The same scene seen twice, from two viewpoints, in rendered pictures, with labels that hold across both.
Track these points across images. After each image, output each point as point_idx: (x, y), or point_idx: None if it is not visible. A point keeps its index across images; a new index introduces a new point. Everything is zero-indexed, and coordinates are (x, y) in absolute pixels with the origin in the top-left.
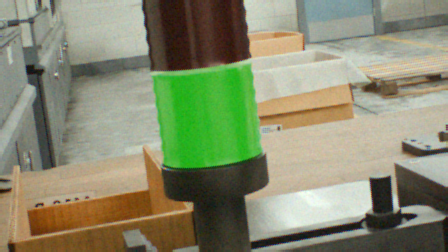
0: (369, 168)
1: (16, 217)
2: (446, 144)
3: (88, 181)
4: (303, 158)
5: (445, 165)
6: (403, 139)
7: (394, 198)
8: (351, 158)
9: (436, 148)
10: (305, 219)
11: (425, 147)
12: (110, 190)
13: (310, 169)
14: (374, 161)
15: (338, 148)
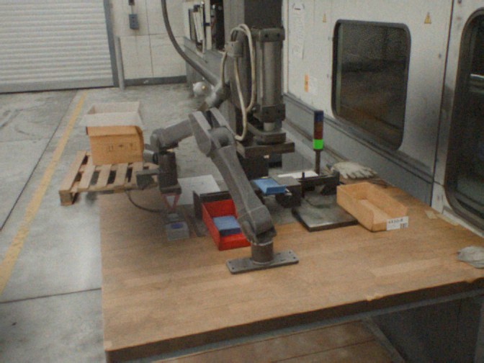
0: (310, 250)
1: (375, 188)
2: (283, 252)
3: (426, 260)
4: (337, 262)
5: (292, 181)
6: (297, 259)
7: (302, 217)
8: (317, 258)
9: (287, 250)
10: (323, 212)
11: (290, 251)
12: (406, 251)
13: (332, 253)
14: (309, 254)
15: (325, 269)
